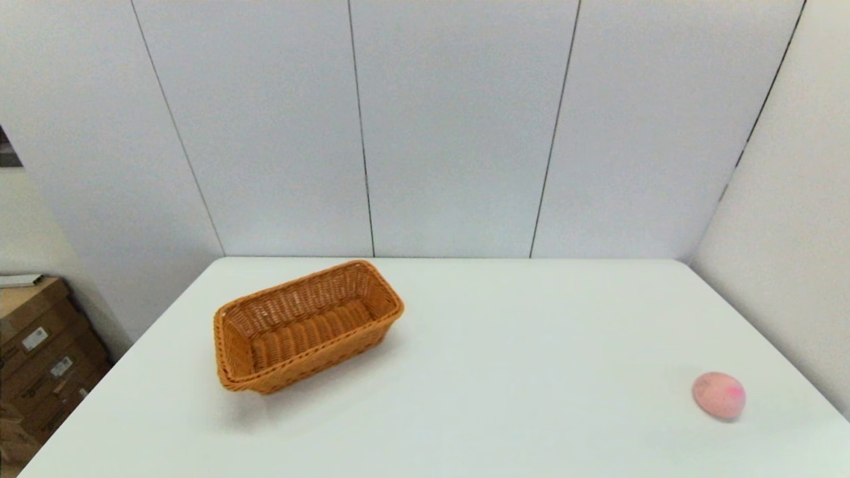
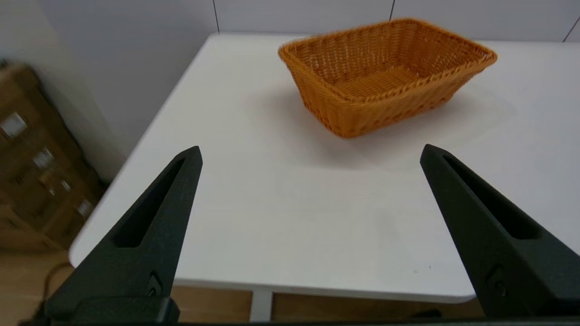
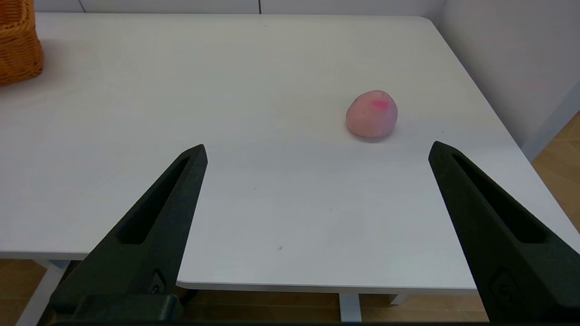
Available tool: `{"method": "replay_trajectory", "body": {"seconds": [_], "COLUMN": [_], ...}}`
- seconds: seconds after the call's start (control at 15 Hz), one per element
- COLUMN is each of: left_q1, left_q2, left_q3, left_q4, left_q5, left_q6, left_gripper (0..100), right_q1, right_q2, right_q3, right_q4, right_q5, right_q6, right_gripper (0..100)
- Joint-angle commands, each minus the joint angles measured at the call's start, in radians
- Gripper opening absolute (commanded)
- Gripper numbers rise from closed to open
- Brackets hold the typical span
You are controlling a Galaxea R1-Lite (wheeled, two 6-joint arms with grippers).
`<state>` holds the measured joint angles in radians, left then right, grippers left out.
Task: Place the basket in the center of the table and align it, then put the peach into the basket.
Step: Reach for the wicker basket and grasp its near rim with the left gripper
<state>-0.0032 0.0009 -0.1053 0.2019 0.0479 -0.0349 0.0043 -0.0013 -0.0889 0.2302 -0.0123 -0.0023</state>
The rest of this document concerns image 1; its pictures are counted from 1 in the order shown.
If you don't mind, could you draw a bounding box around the orange woven wicker basket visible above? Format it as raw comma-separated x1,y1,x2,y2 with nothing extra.
213,260,405,396

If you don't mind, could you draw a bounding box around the pink peach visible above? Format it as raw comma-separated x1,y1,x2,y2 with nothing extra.
692,372,746,421

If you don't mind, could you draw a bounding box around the cardboard box with white label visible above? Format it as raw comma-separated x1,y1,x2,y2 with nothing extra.
0,332,112,416
0,278,90,372
0,375,110,447

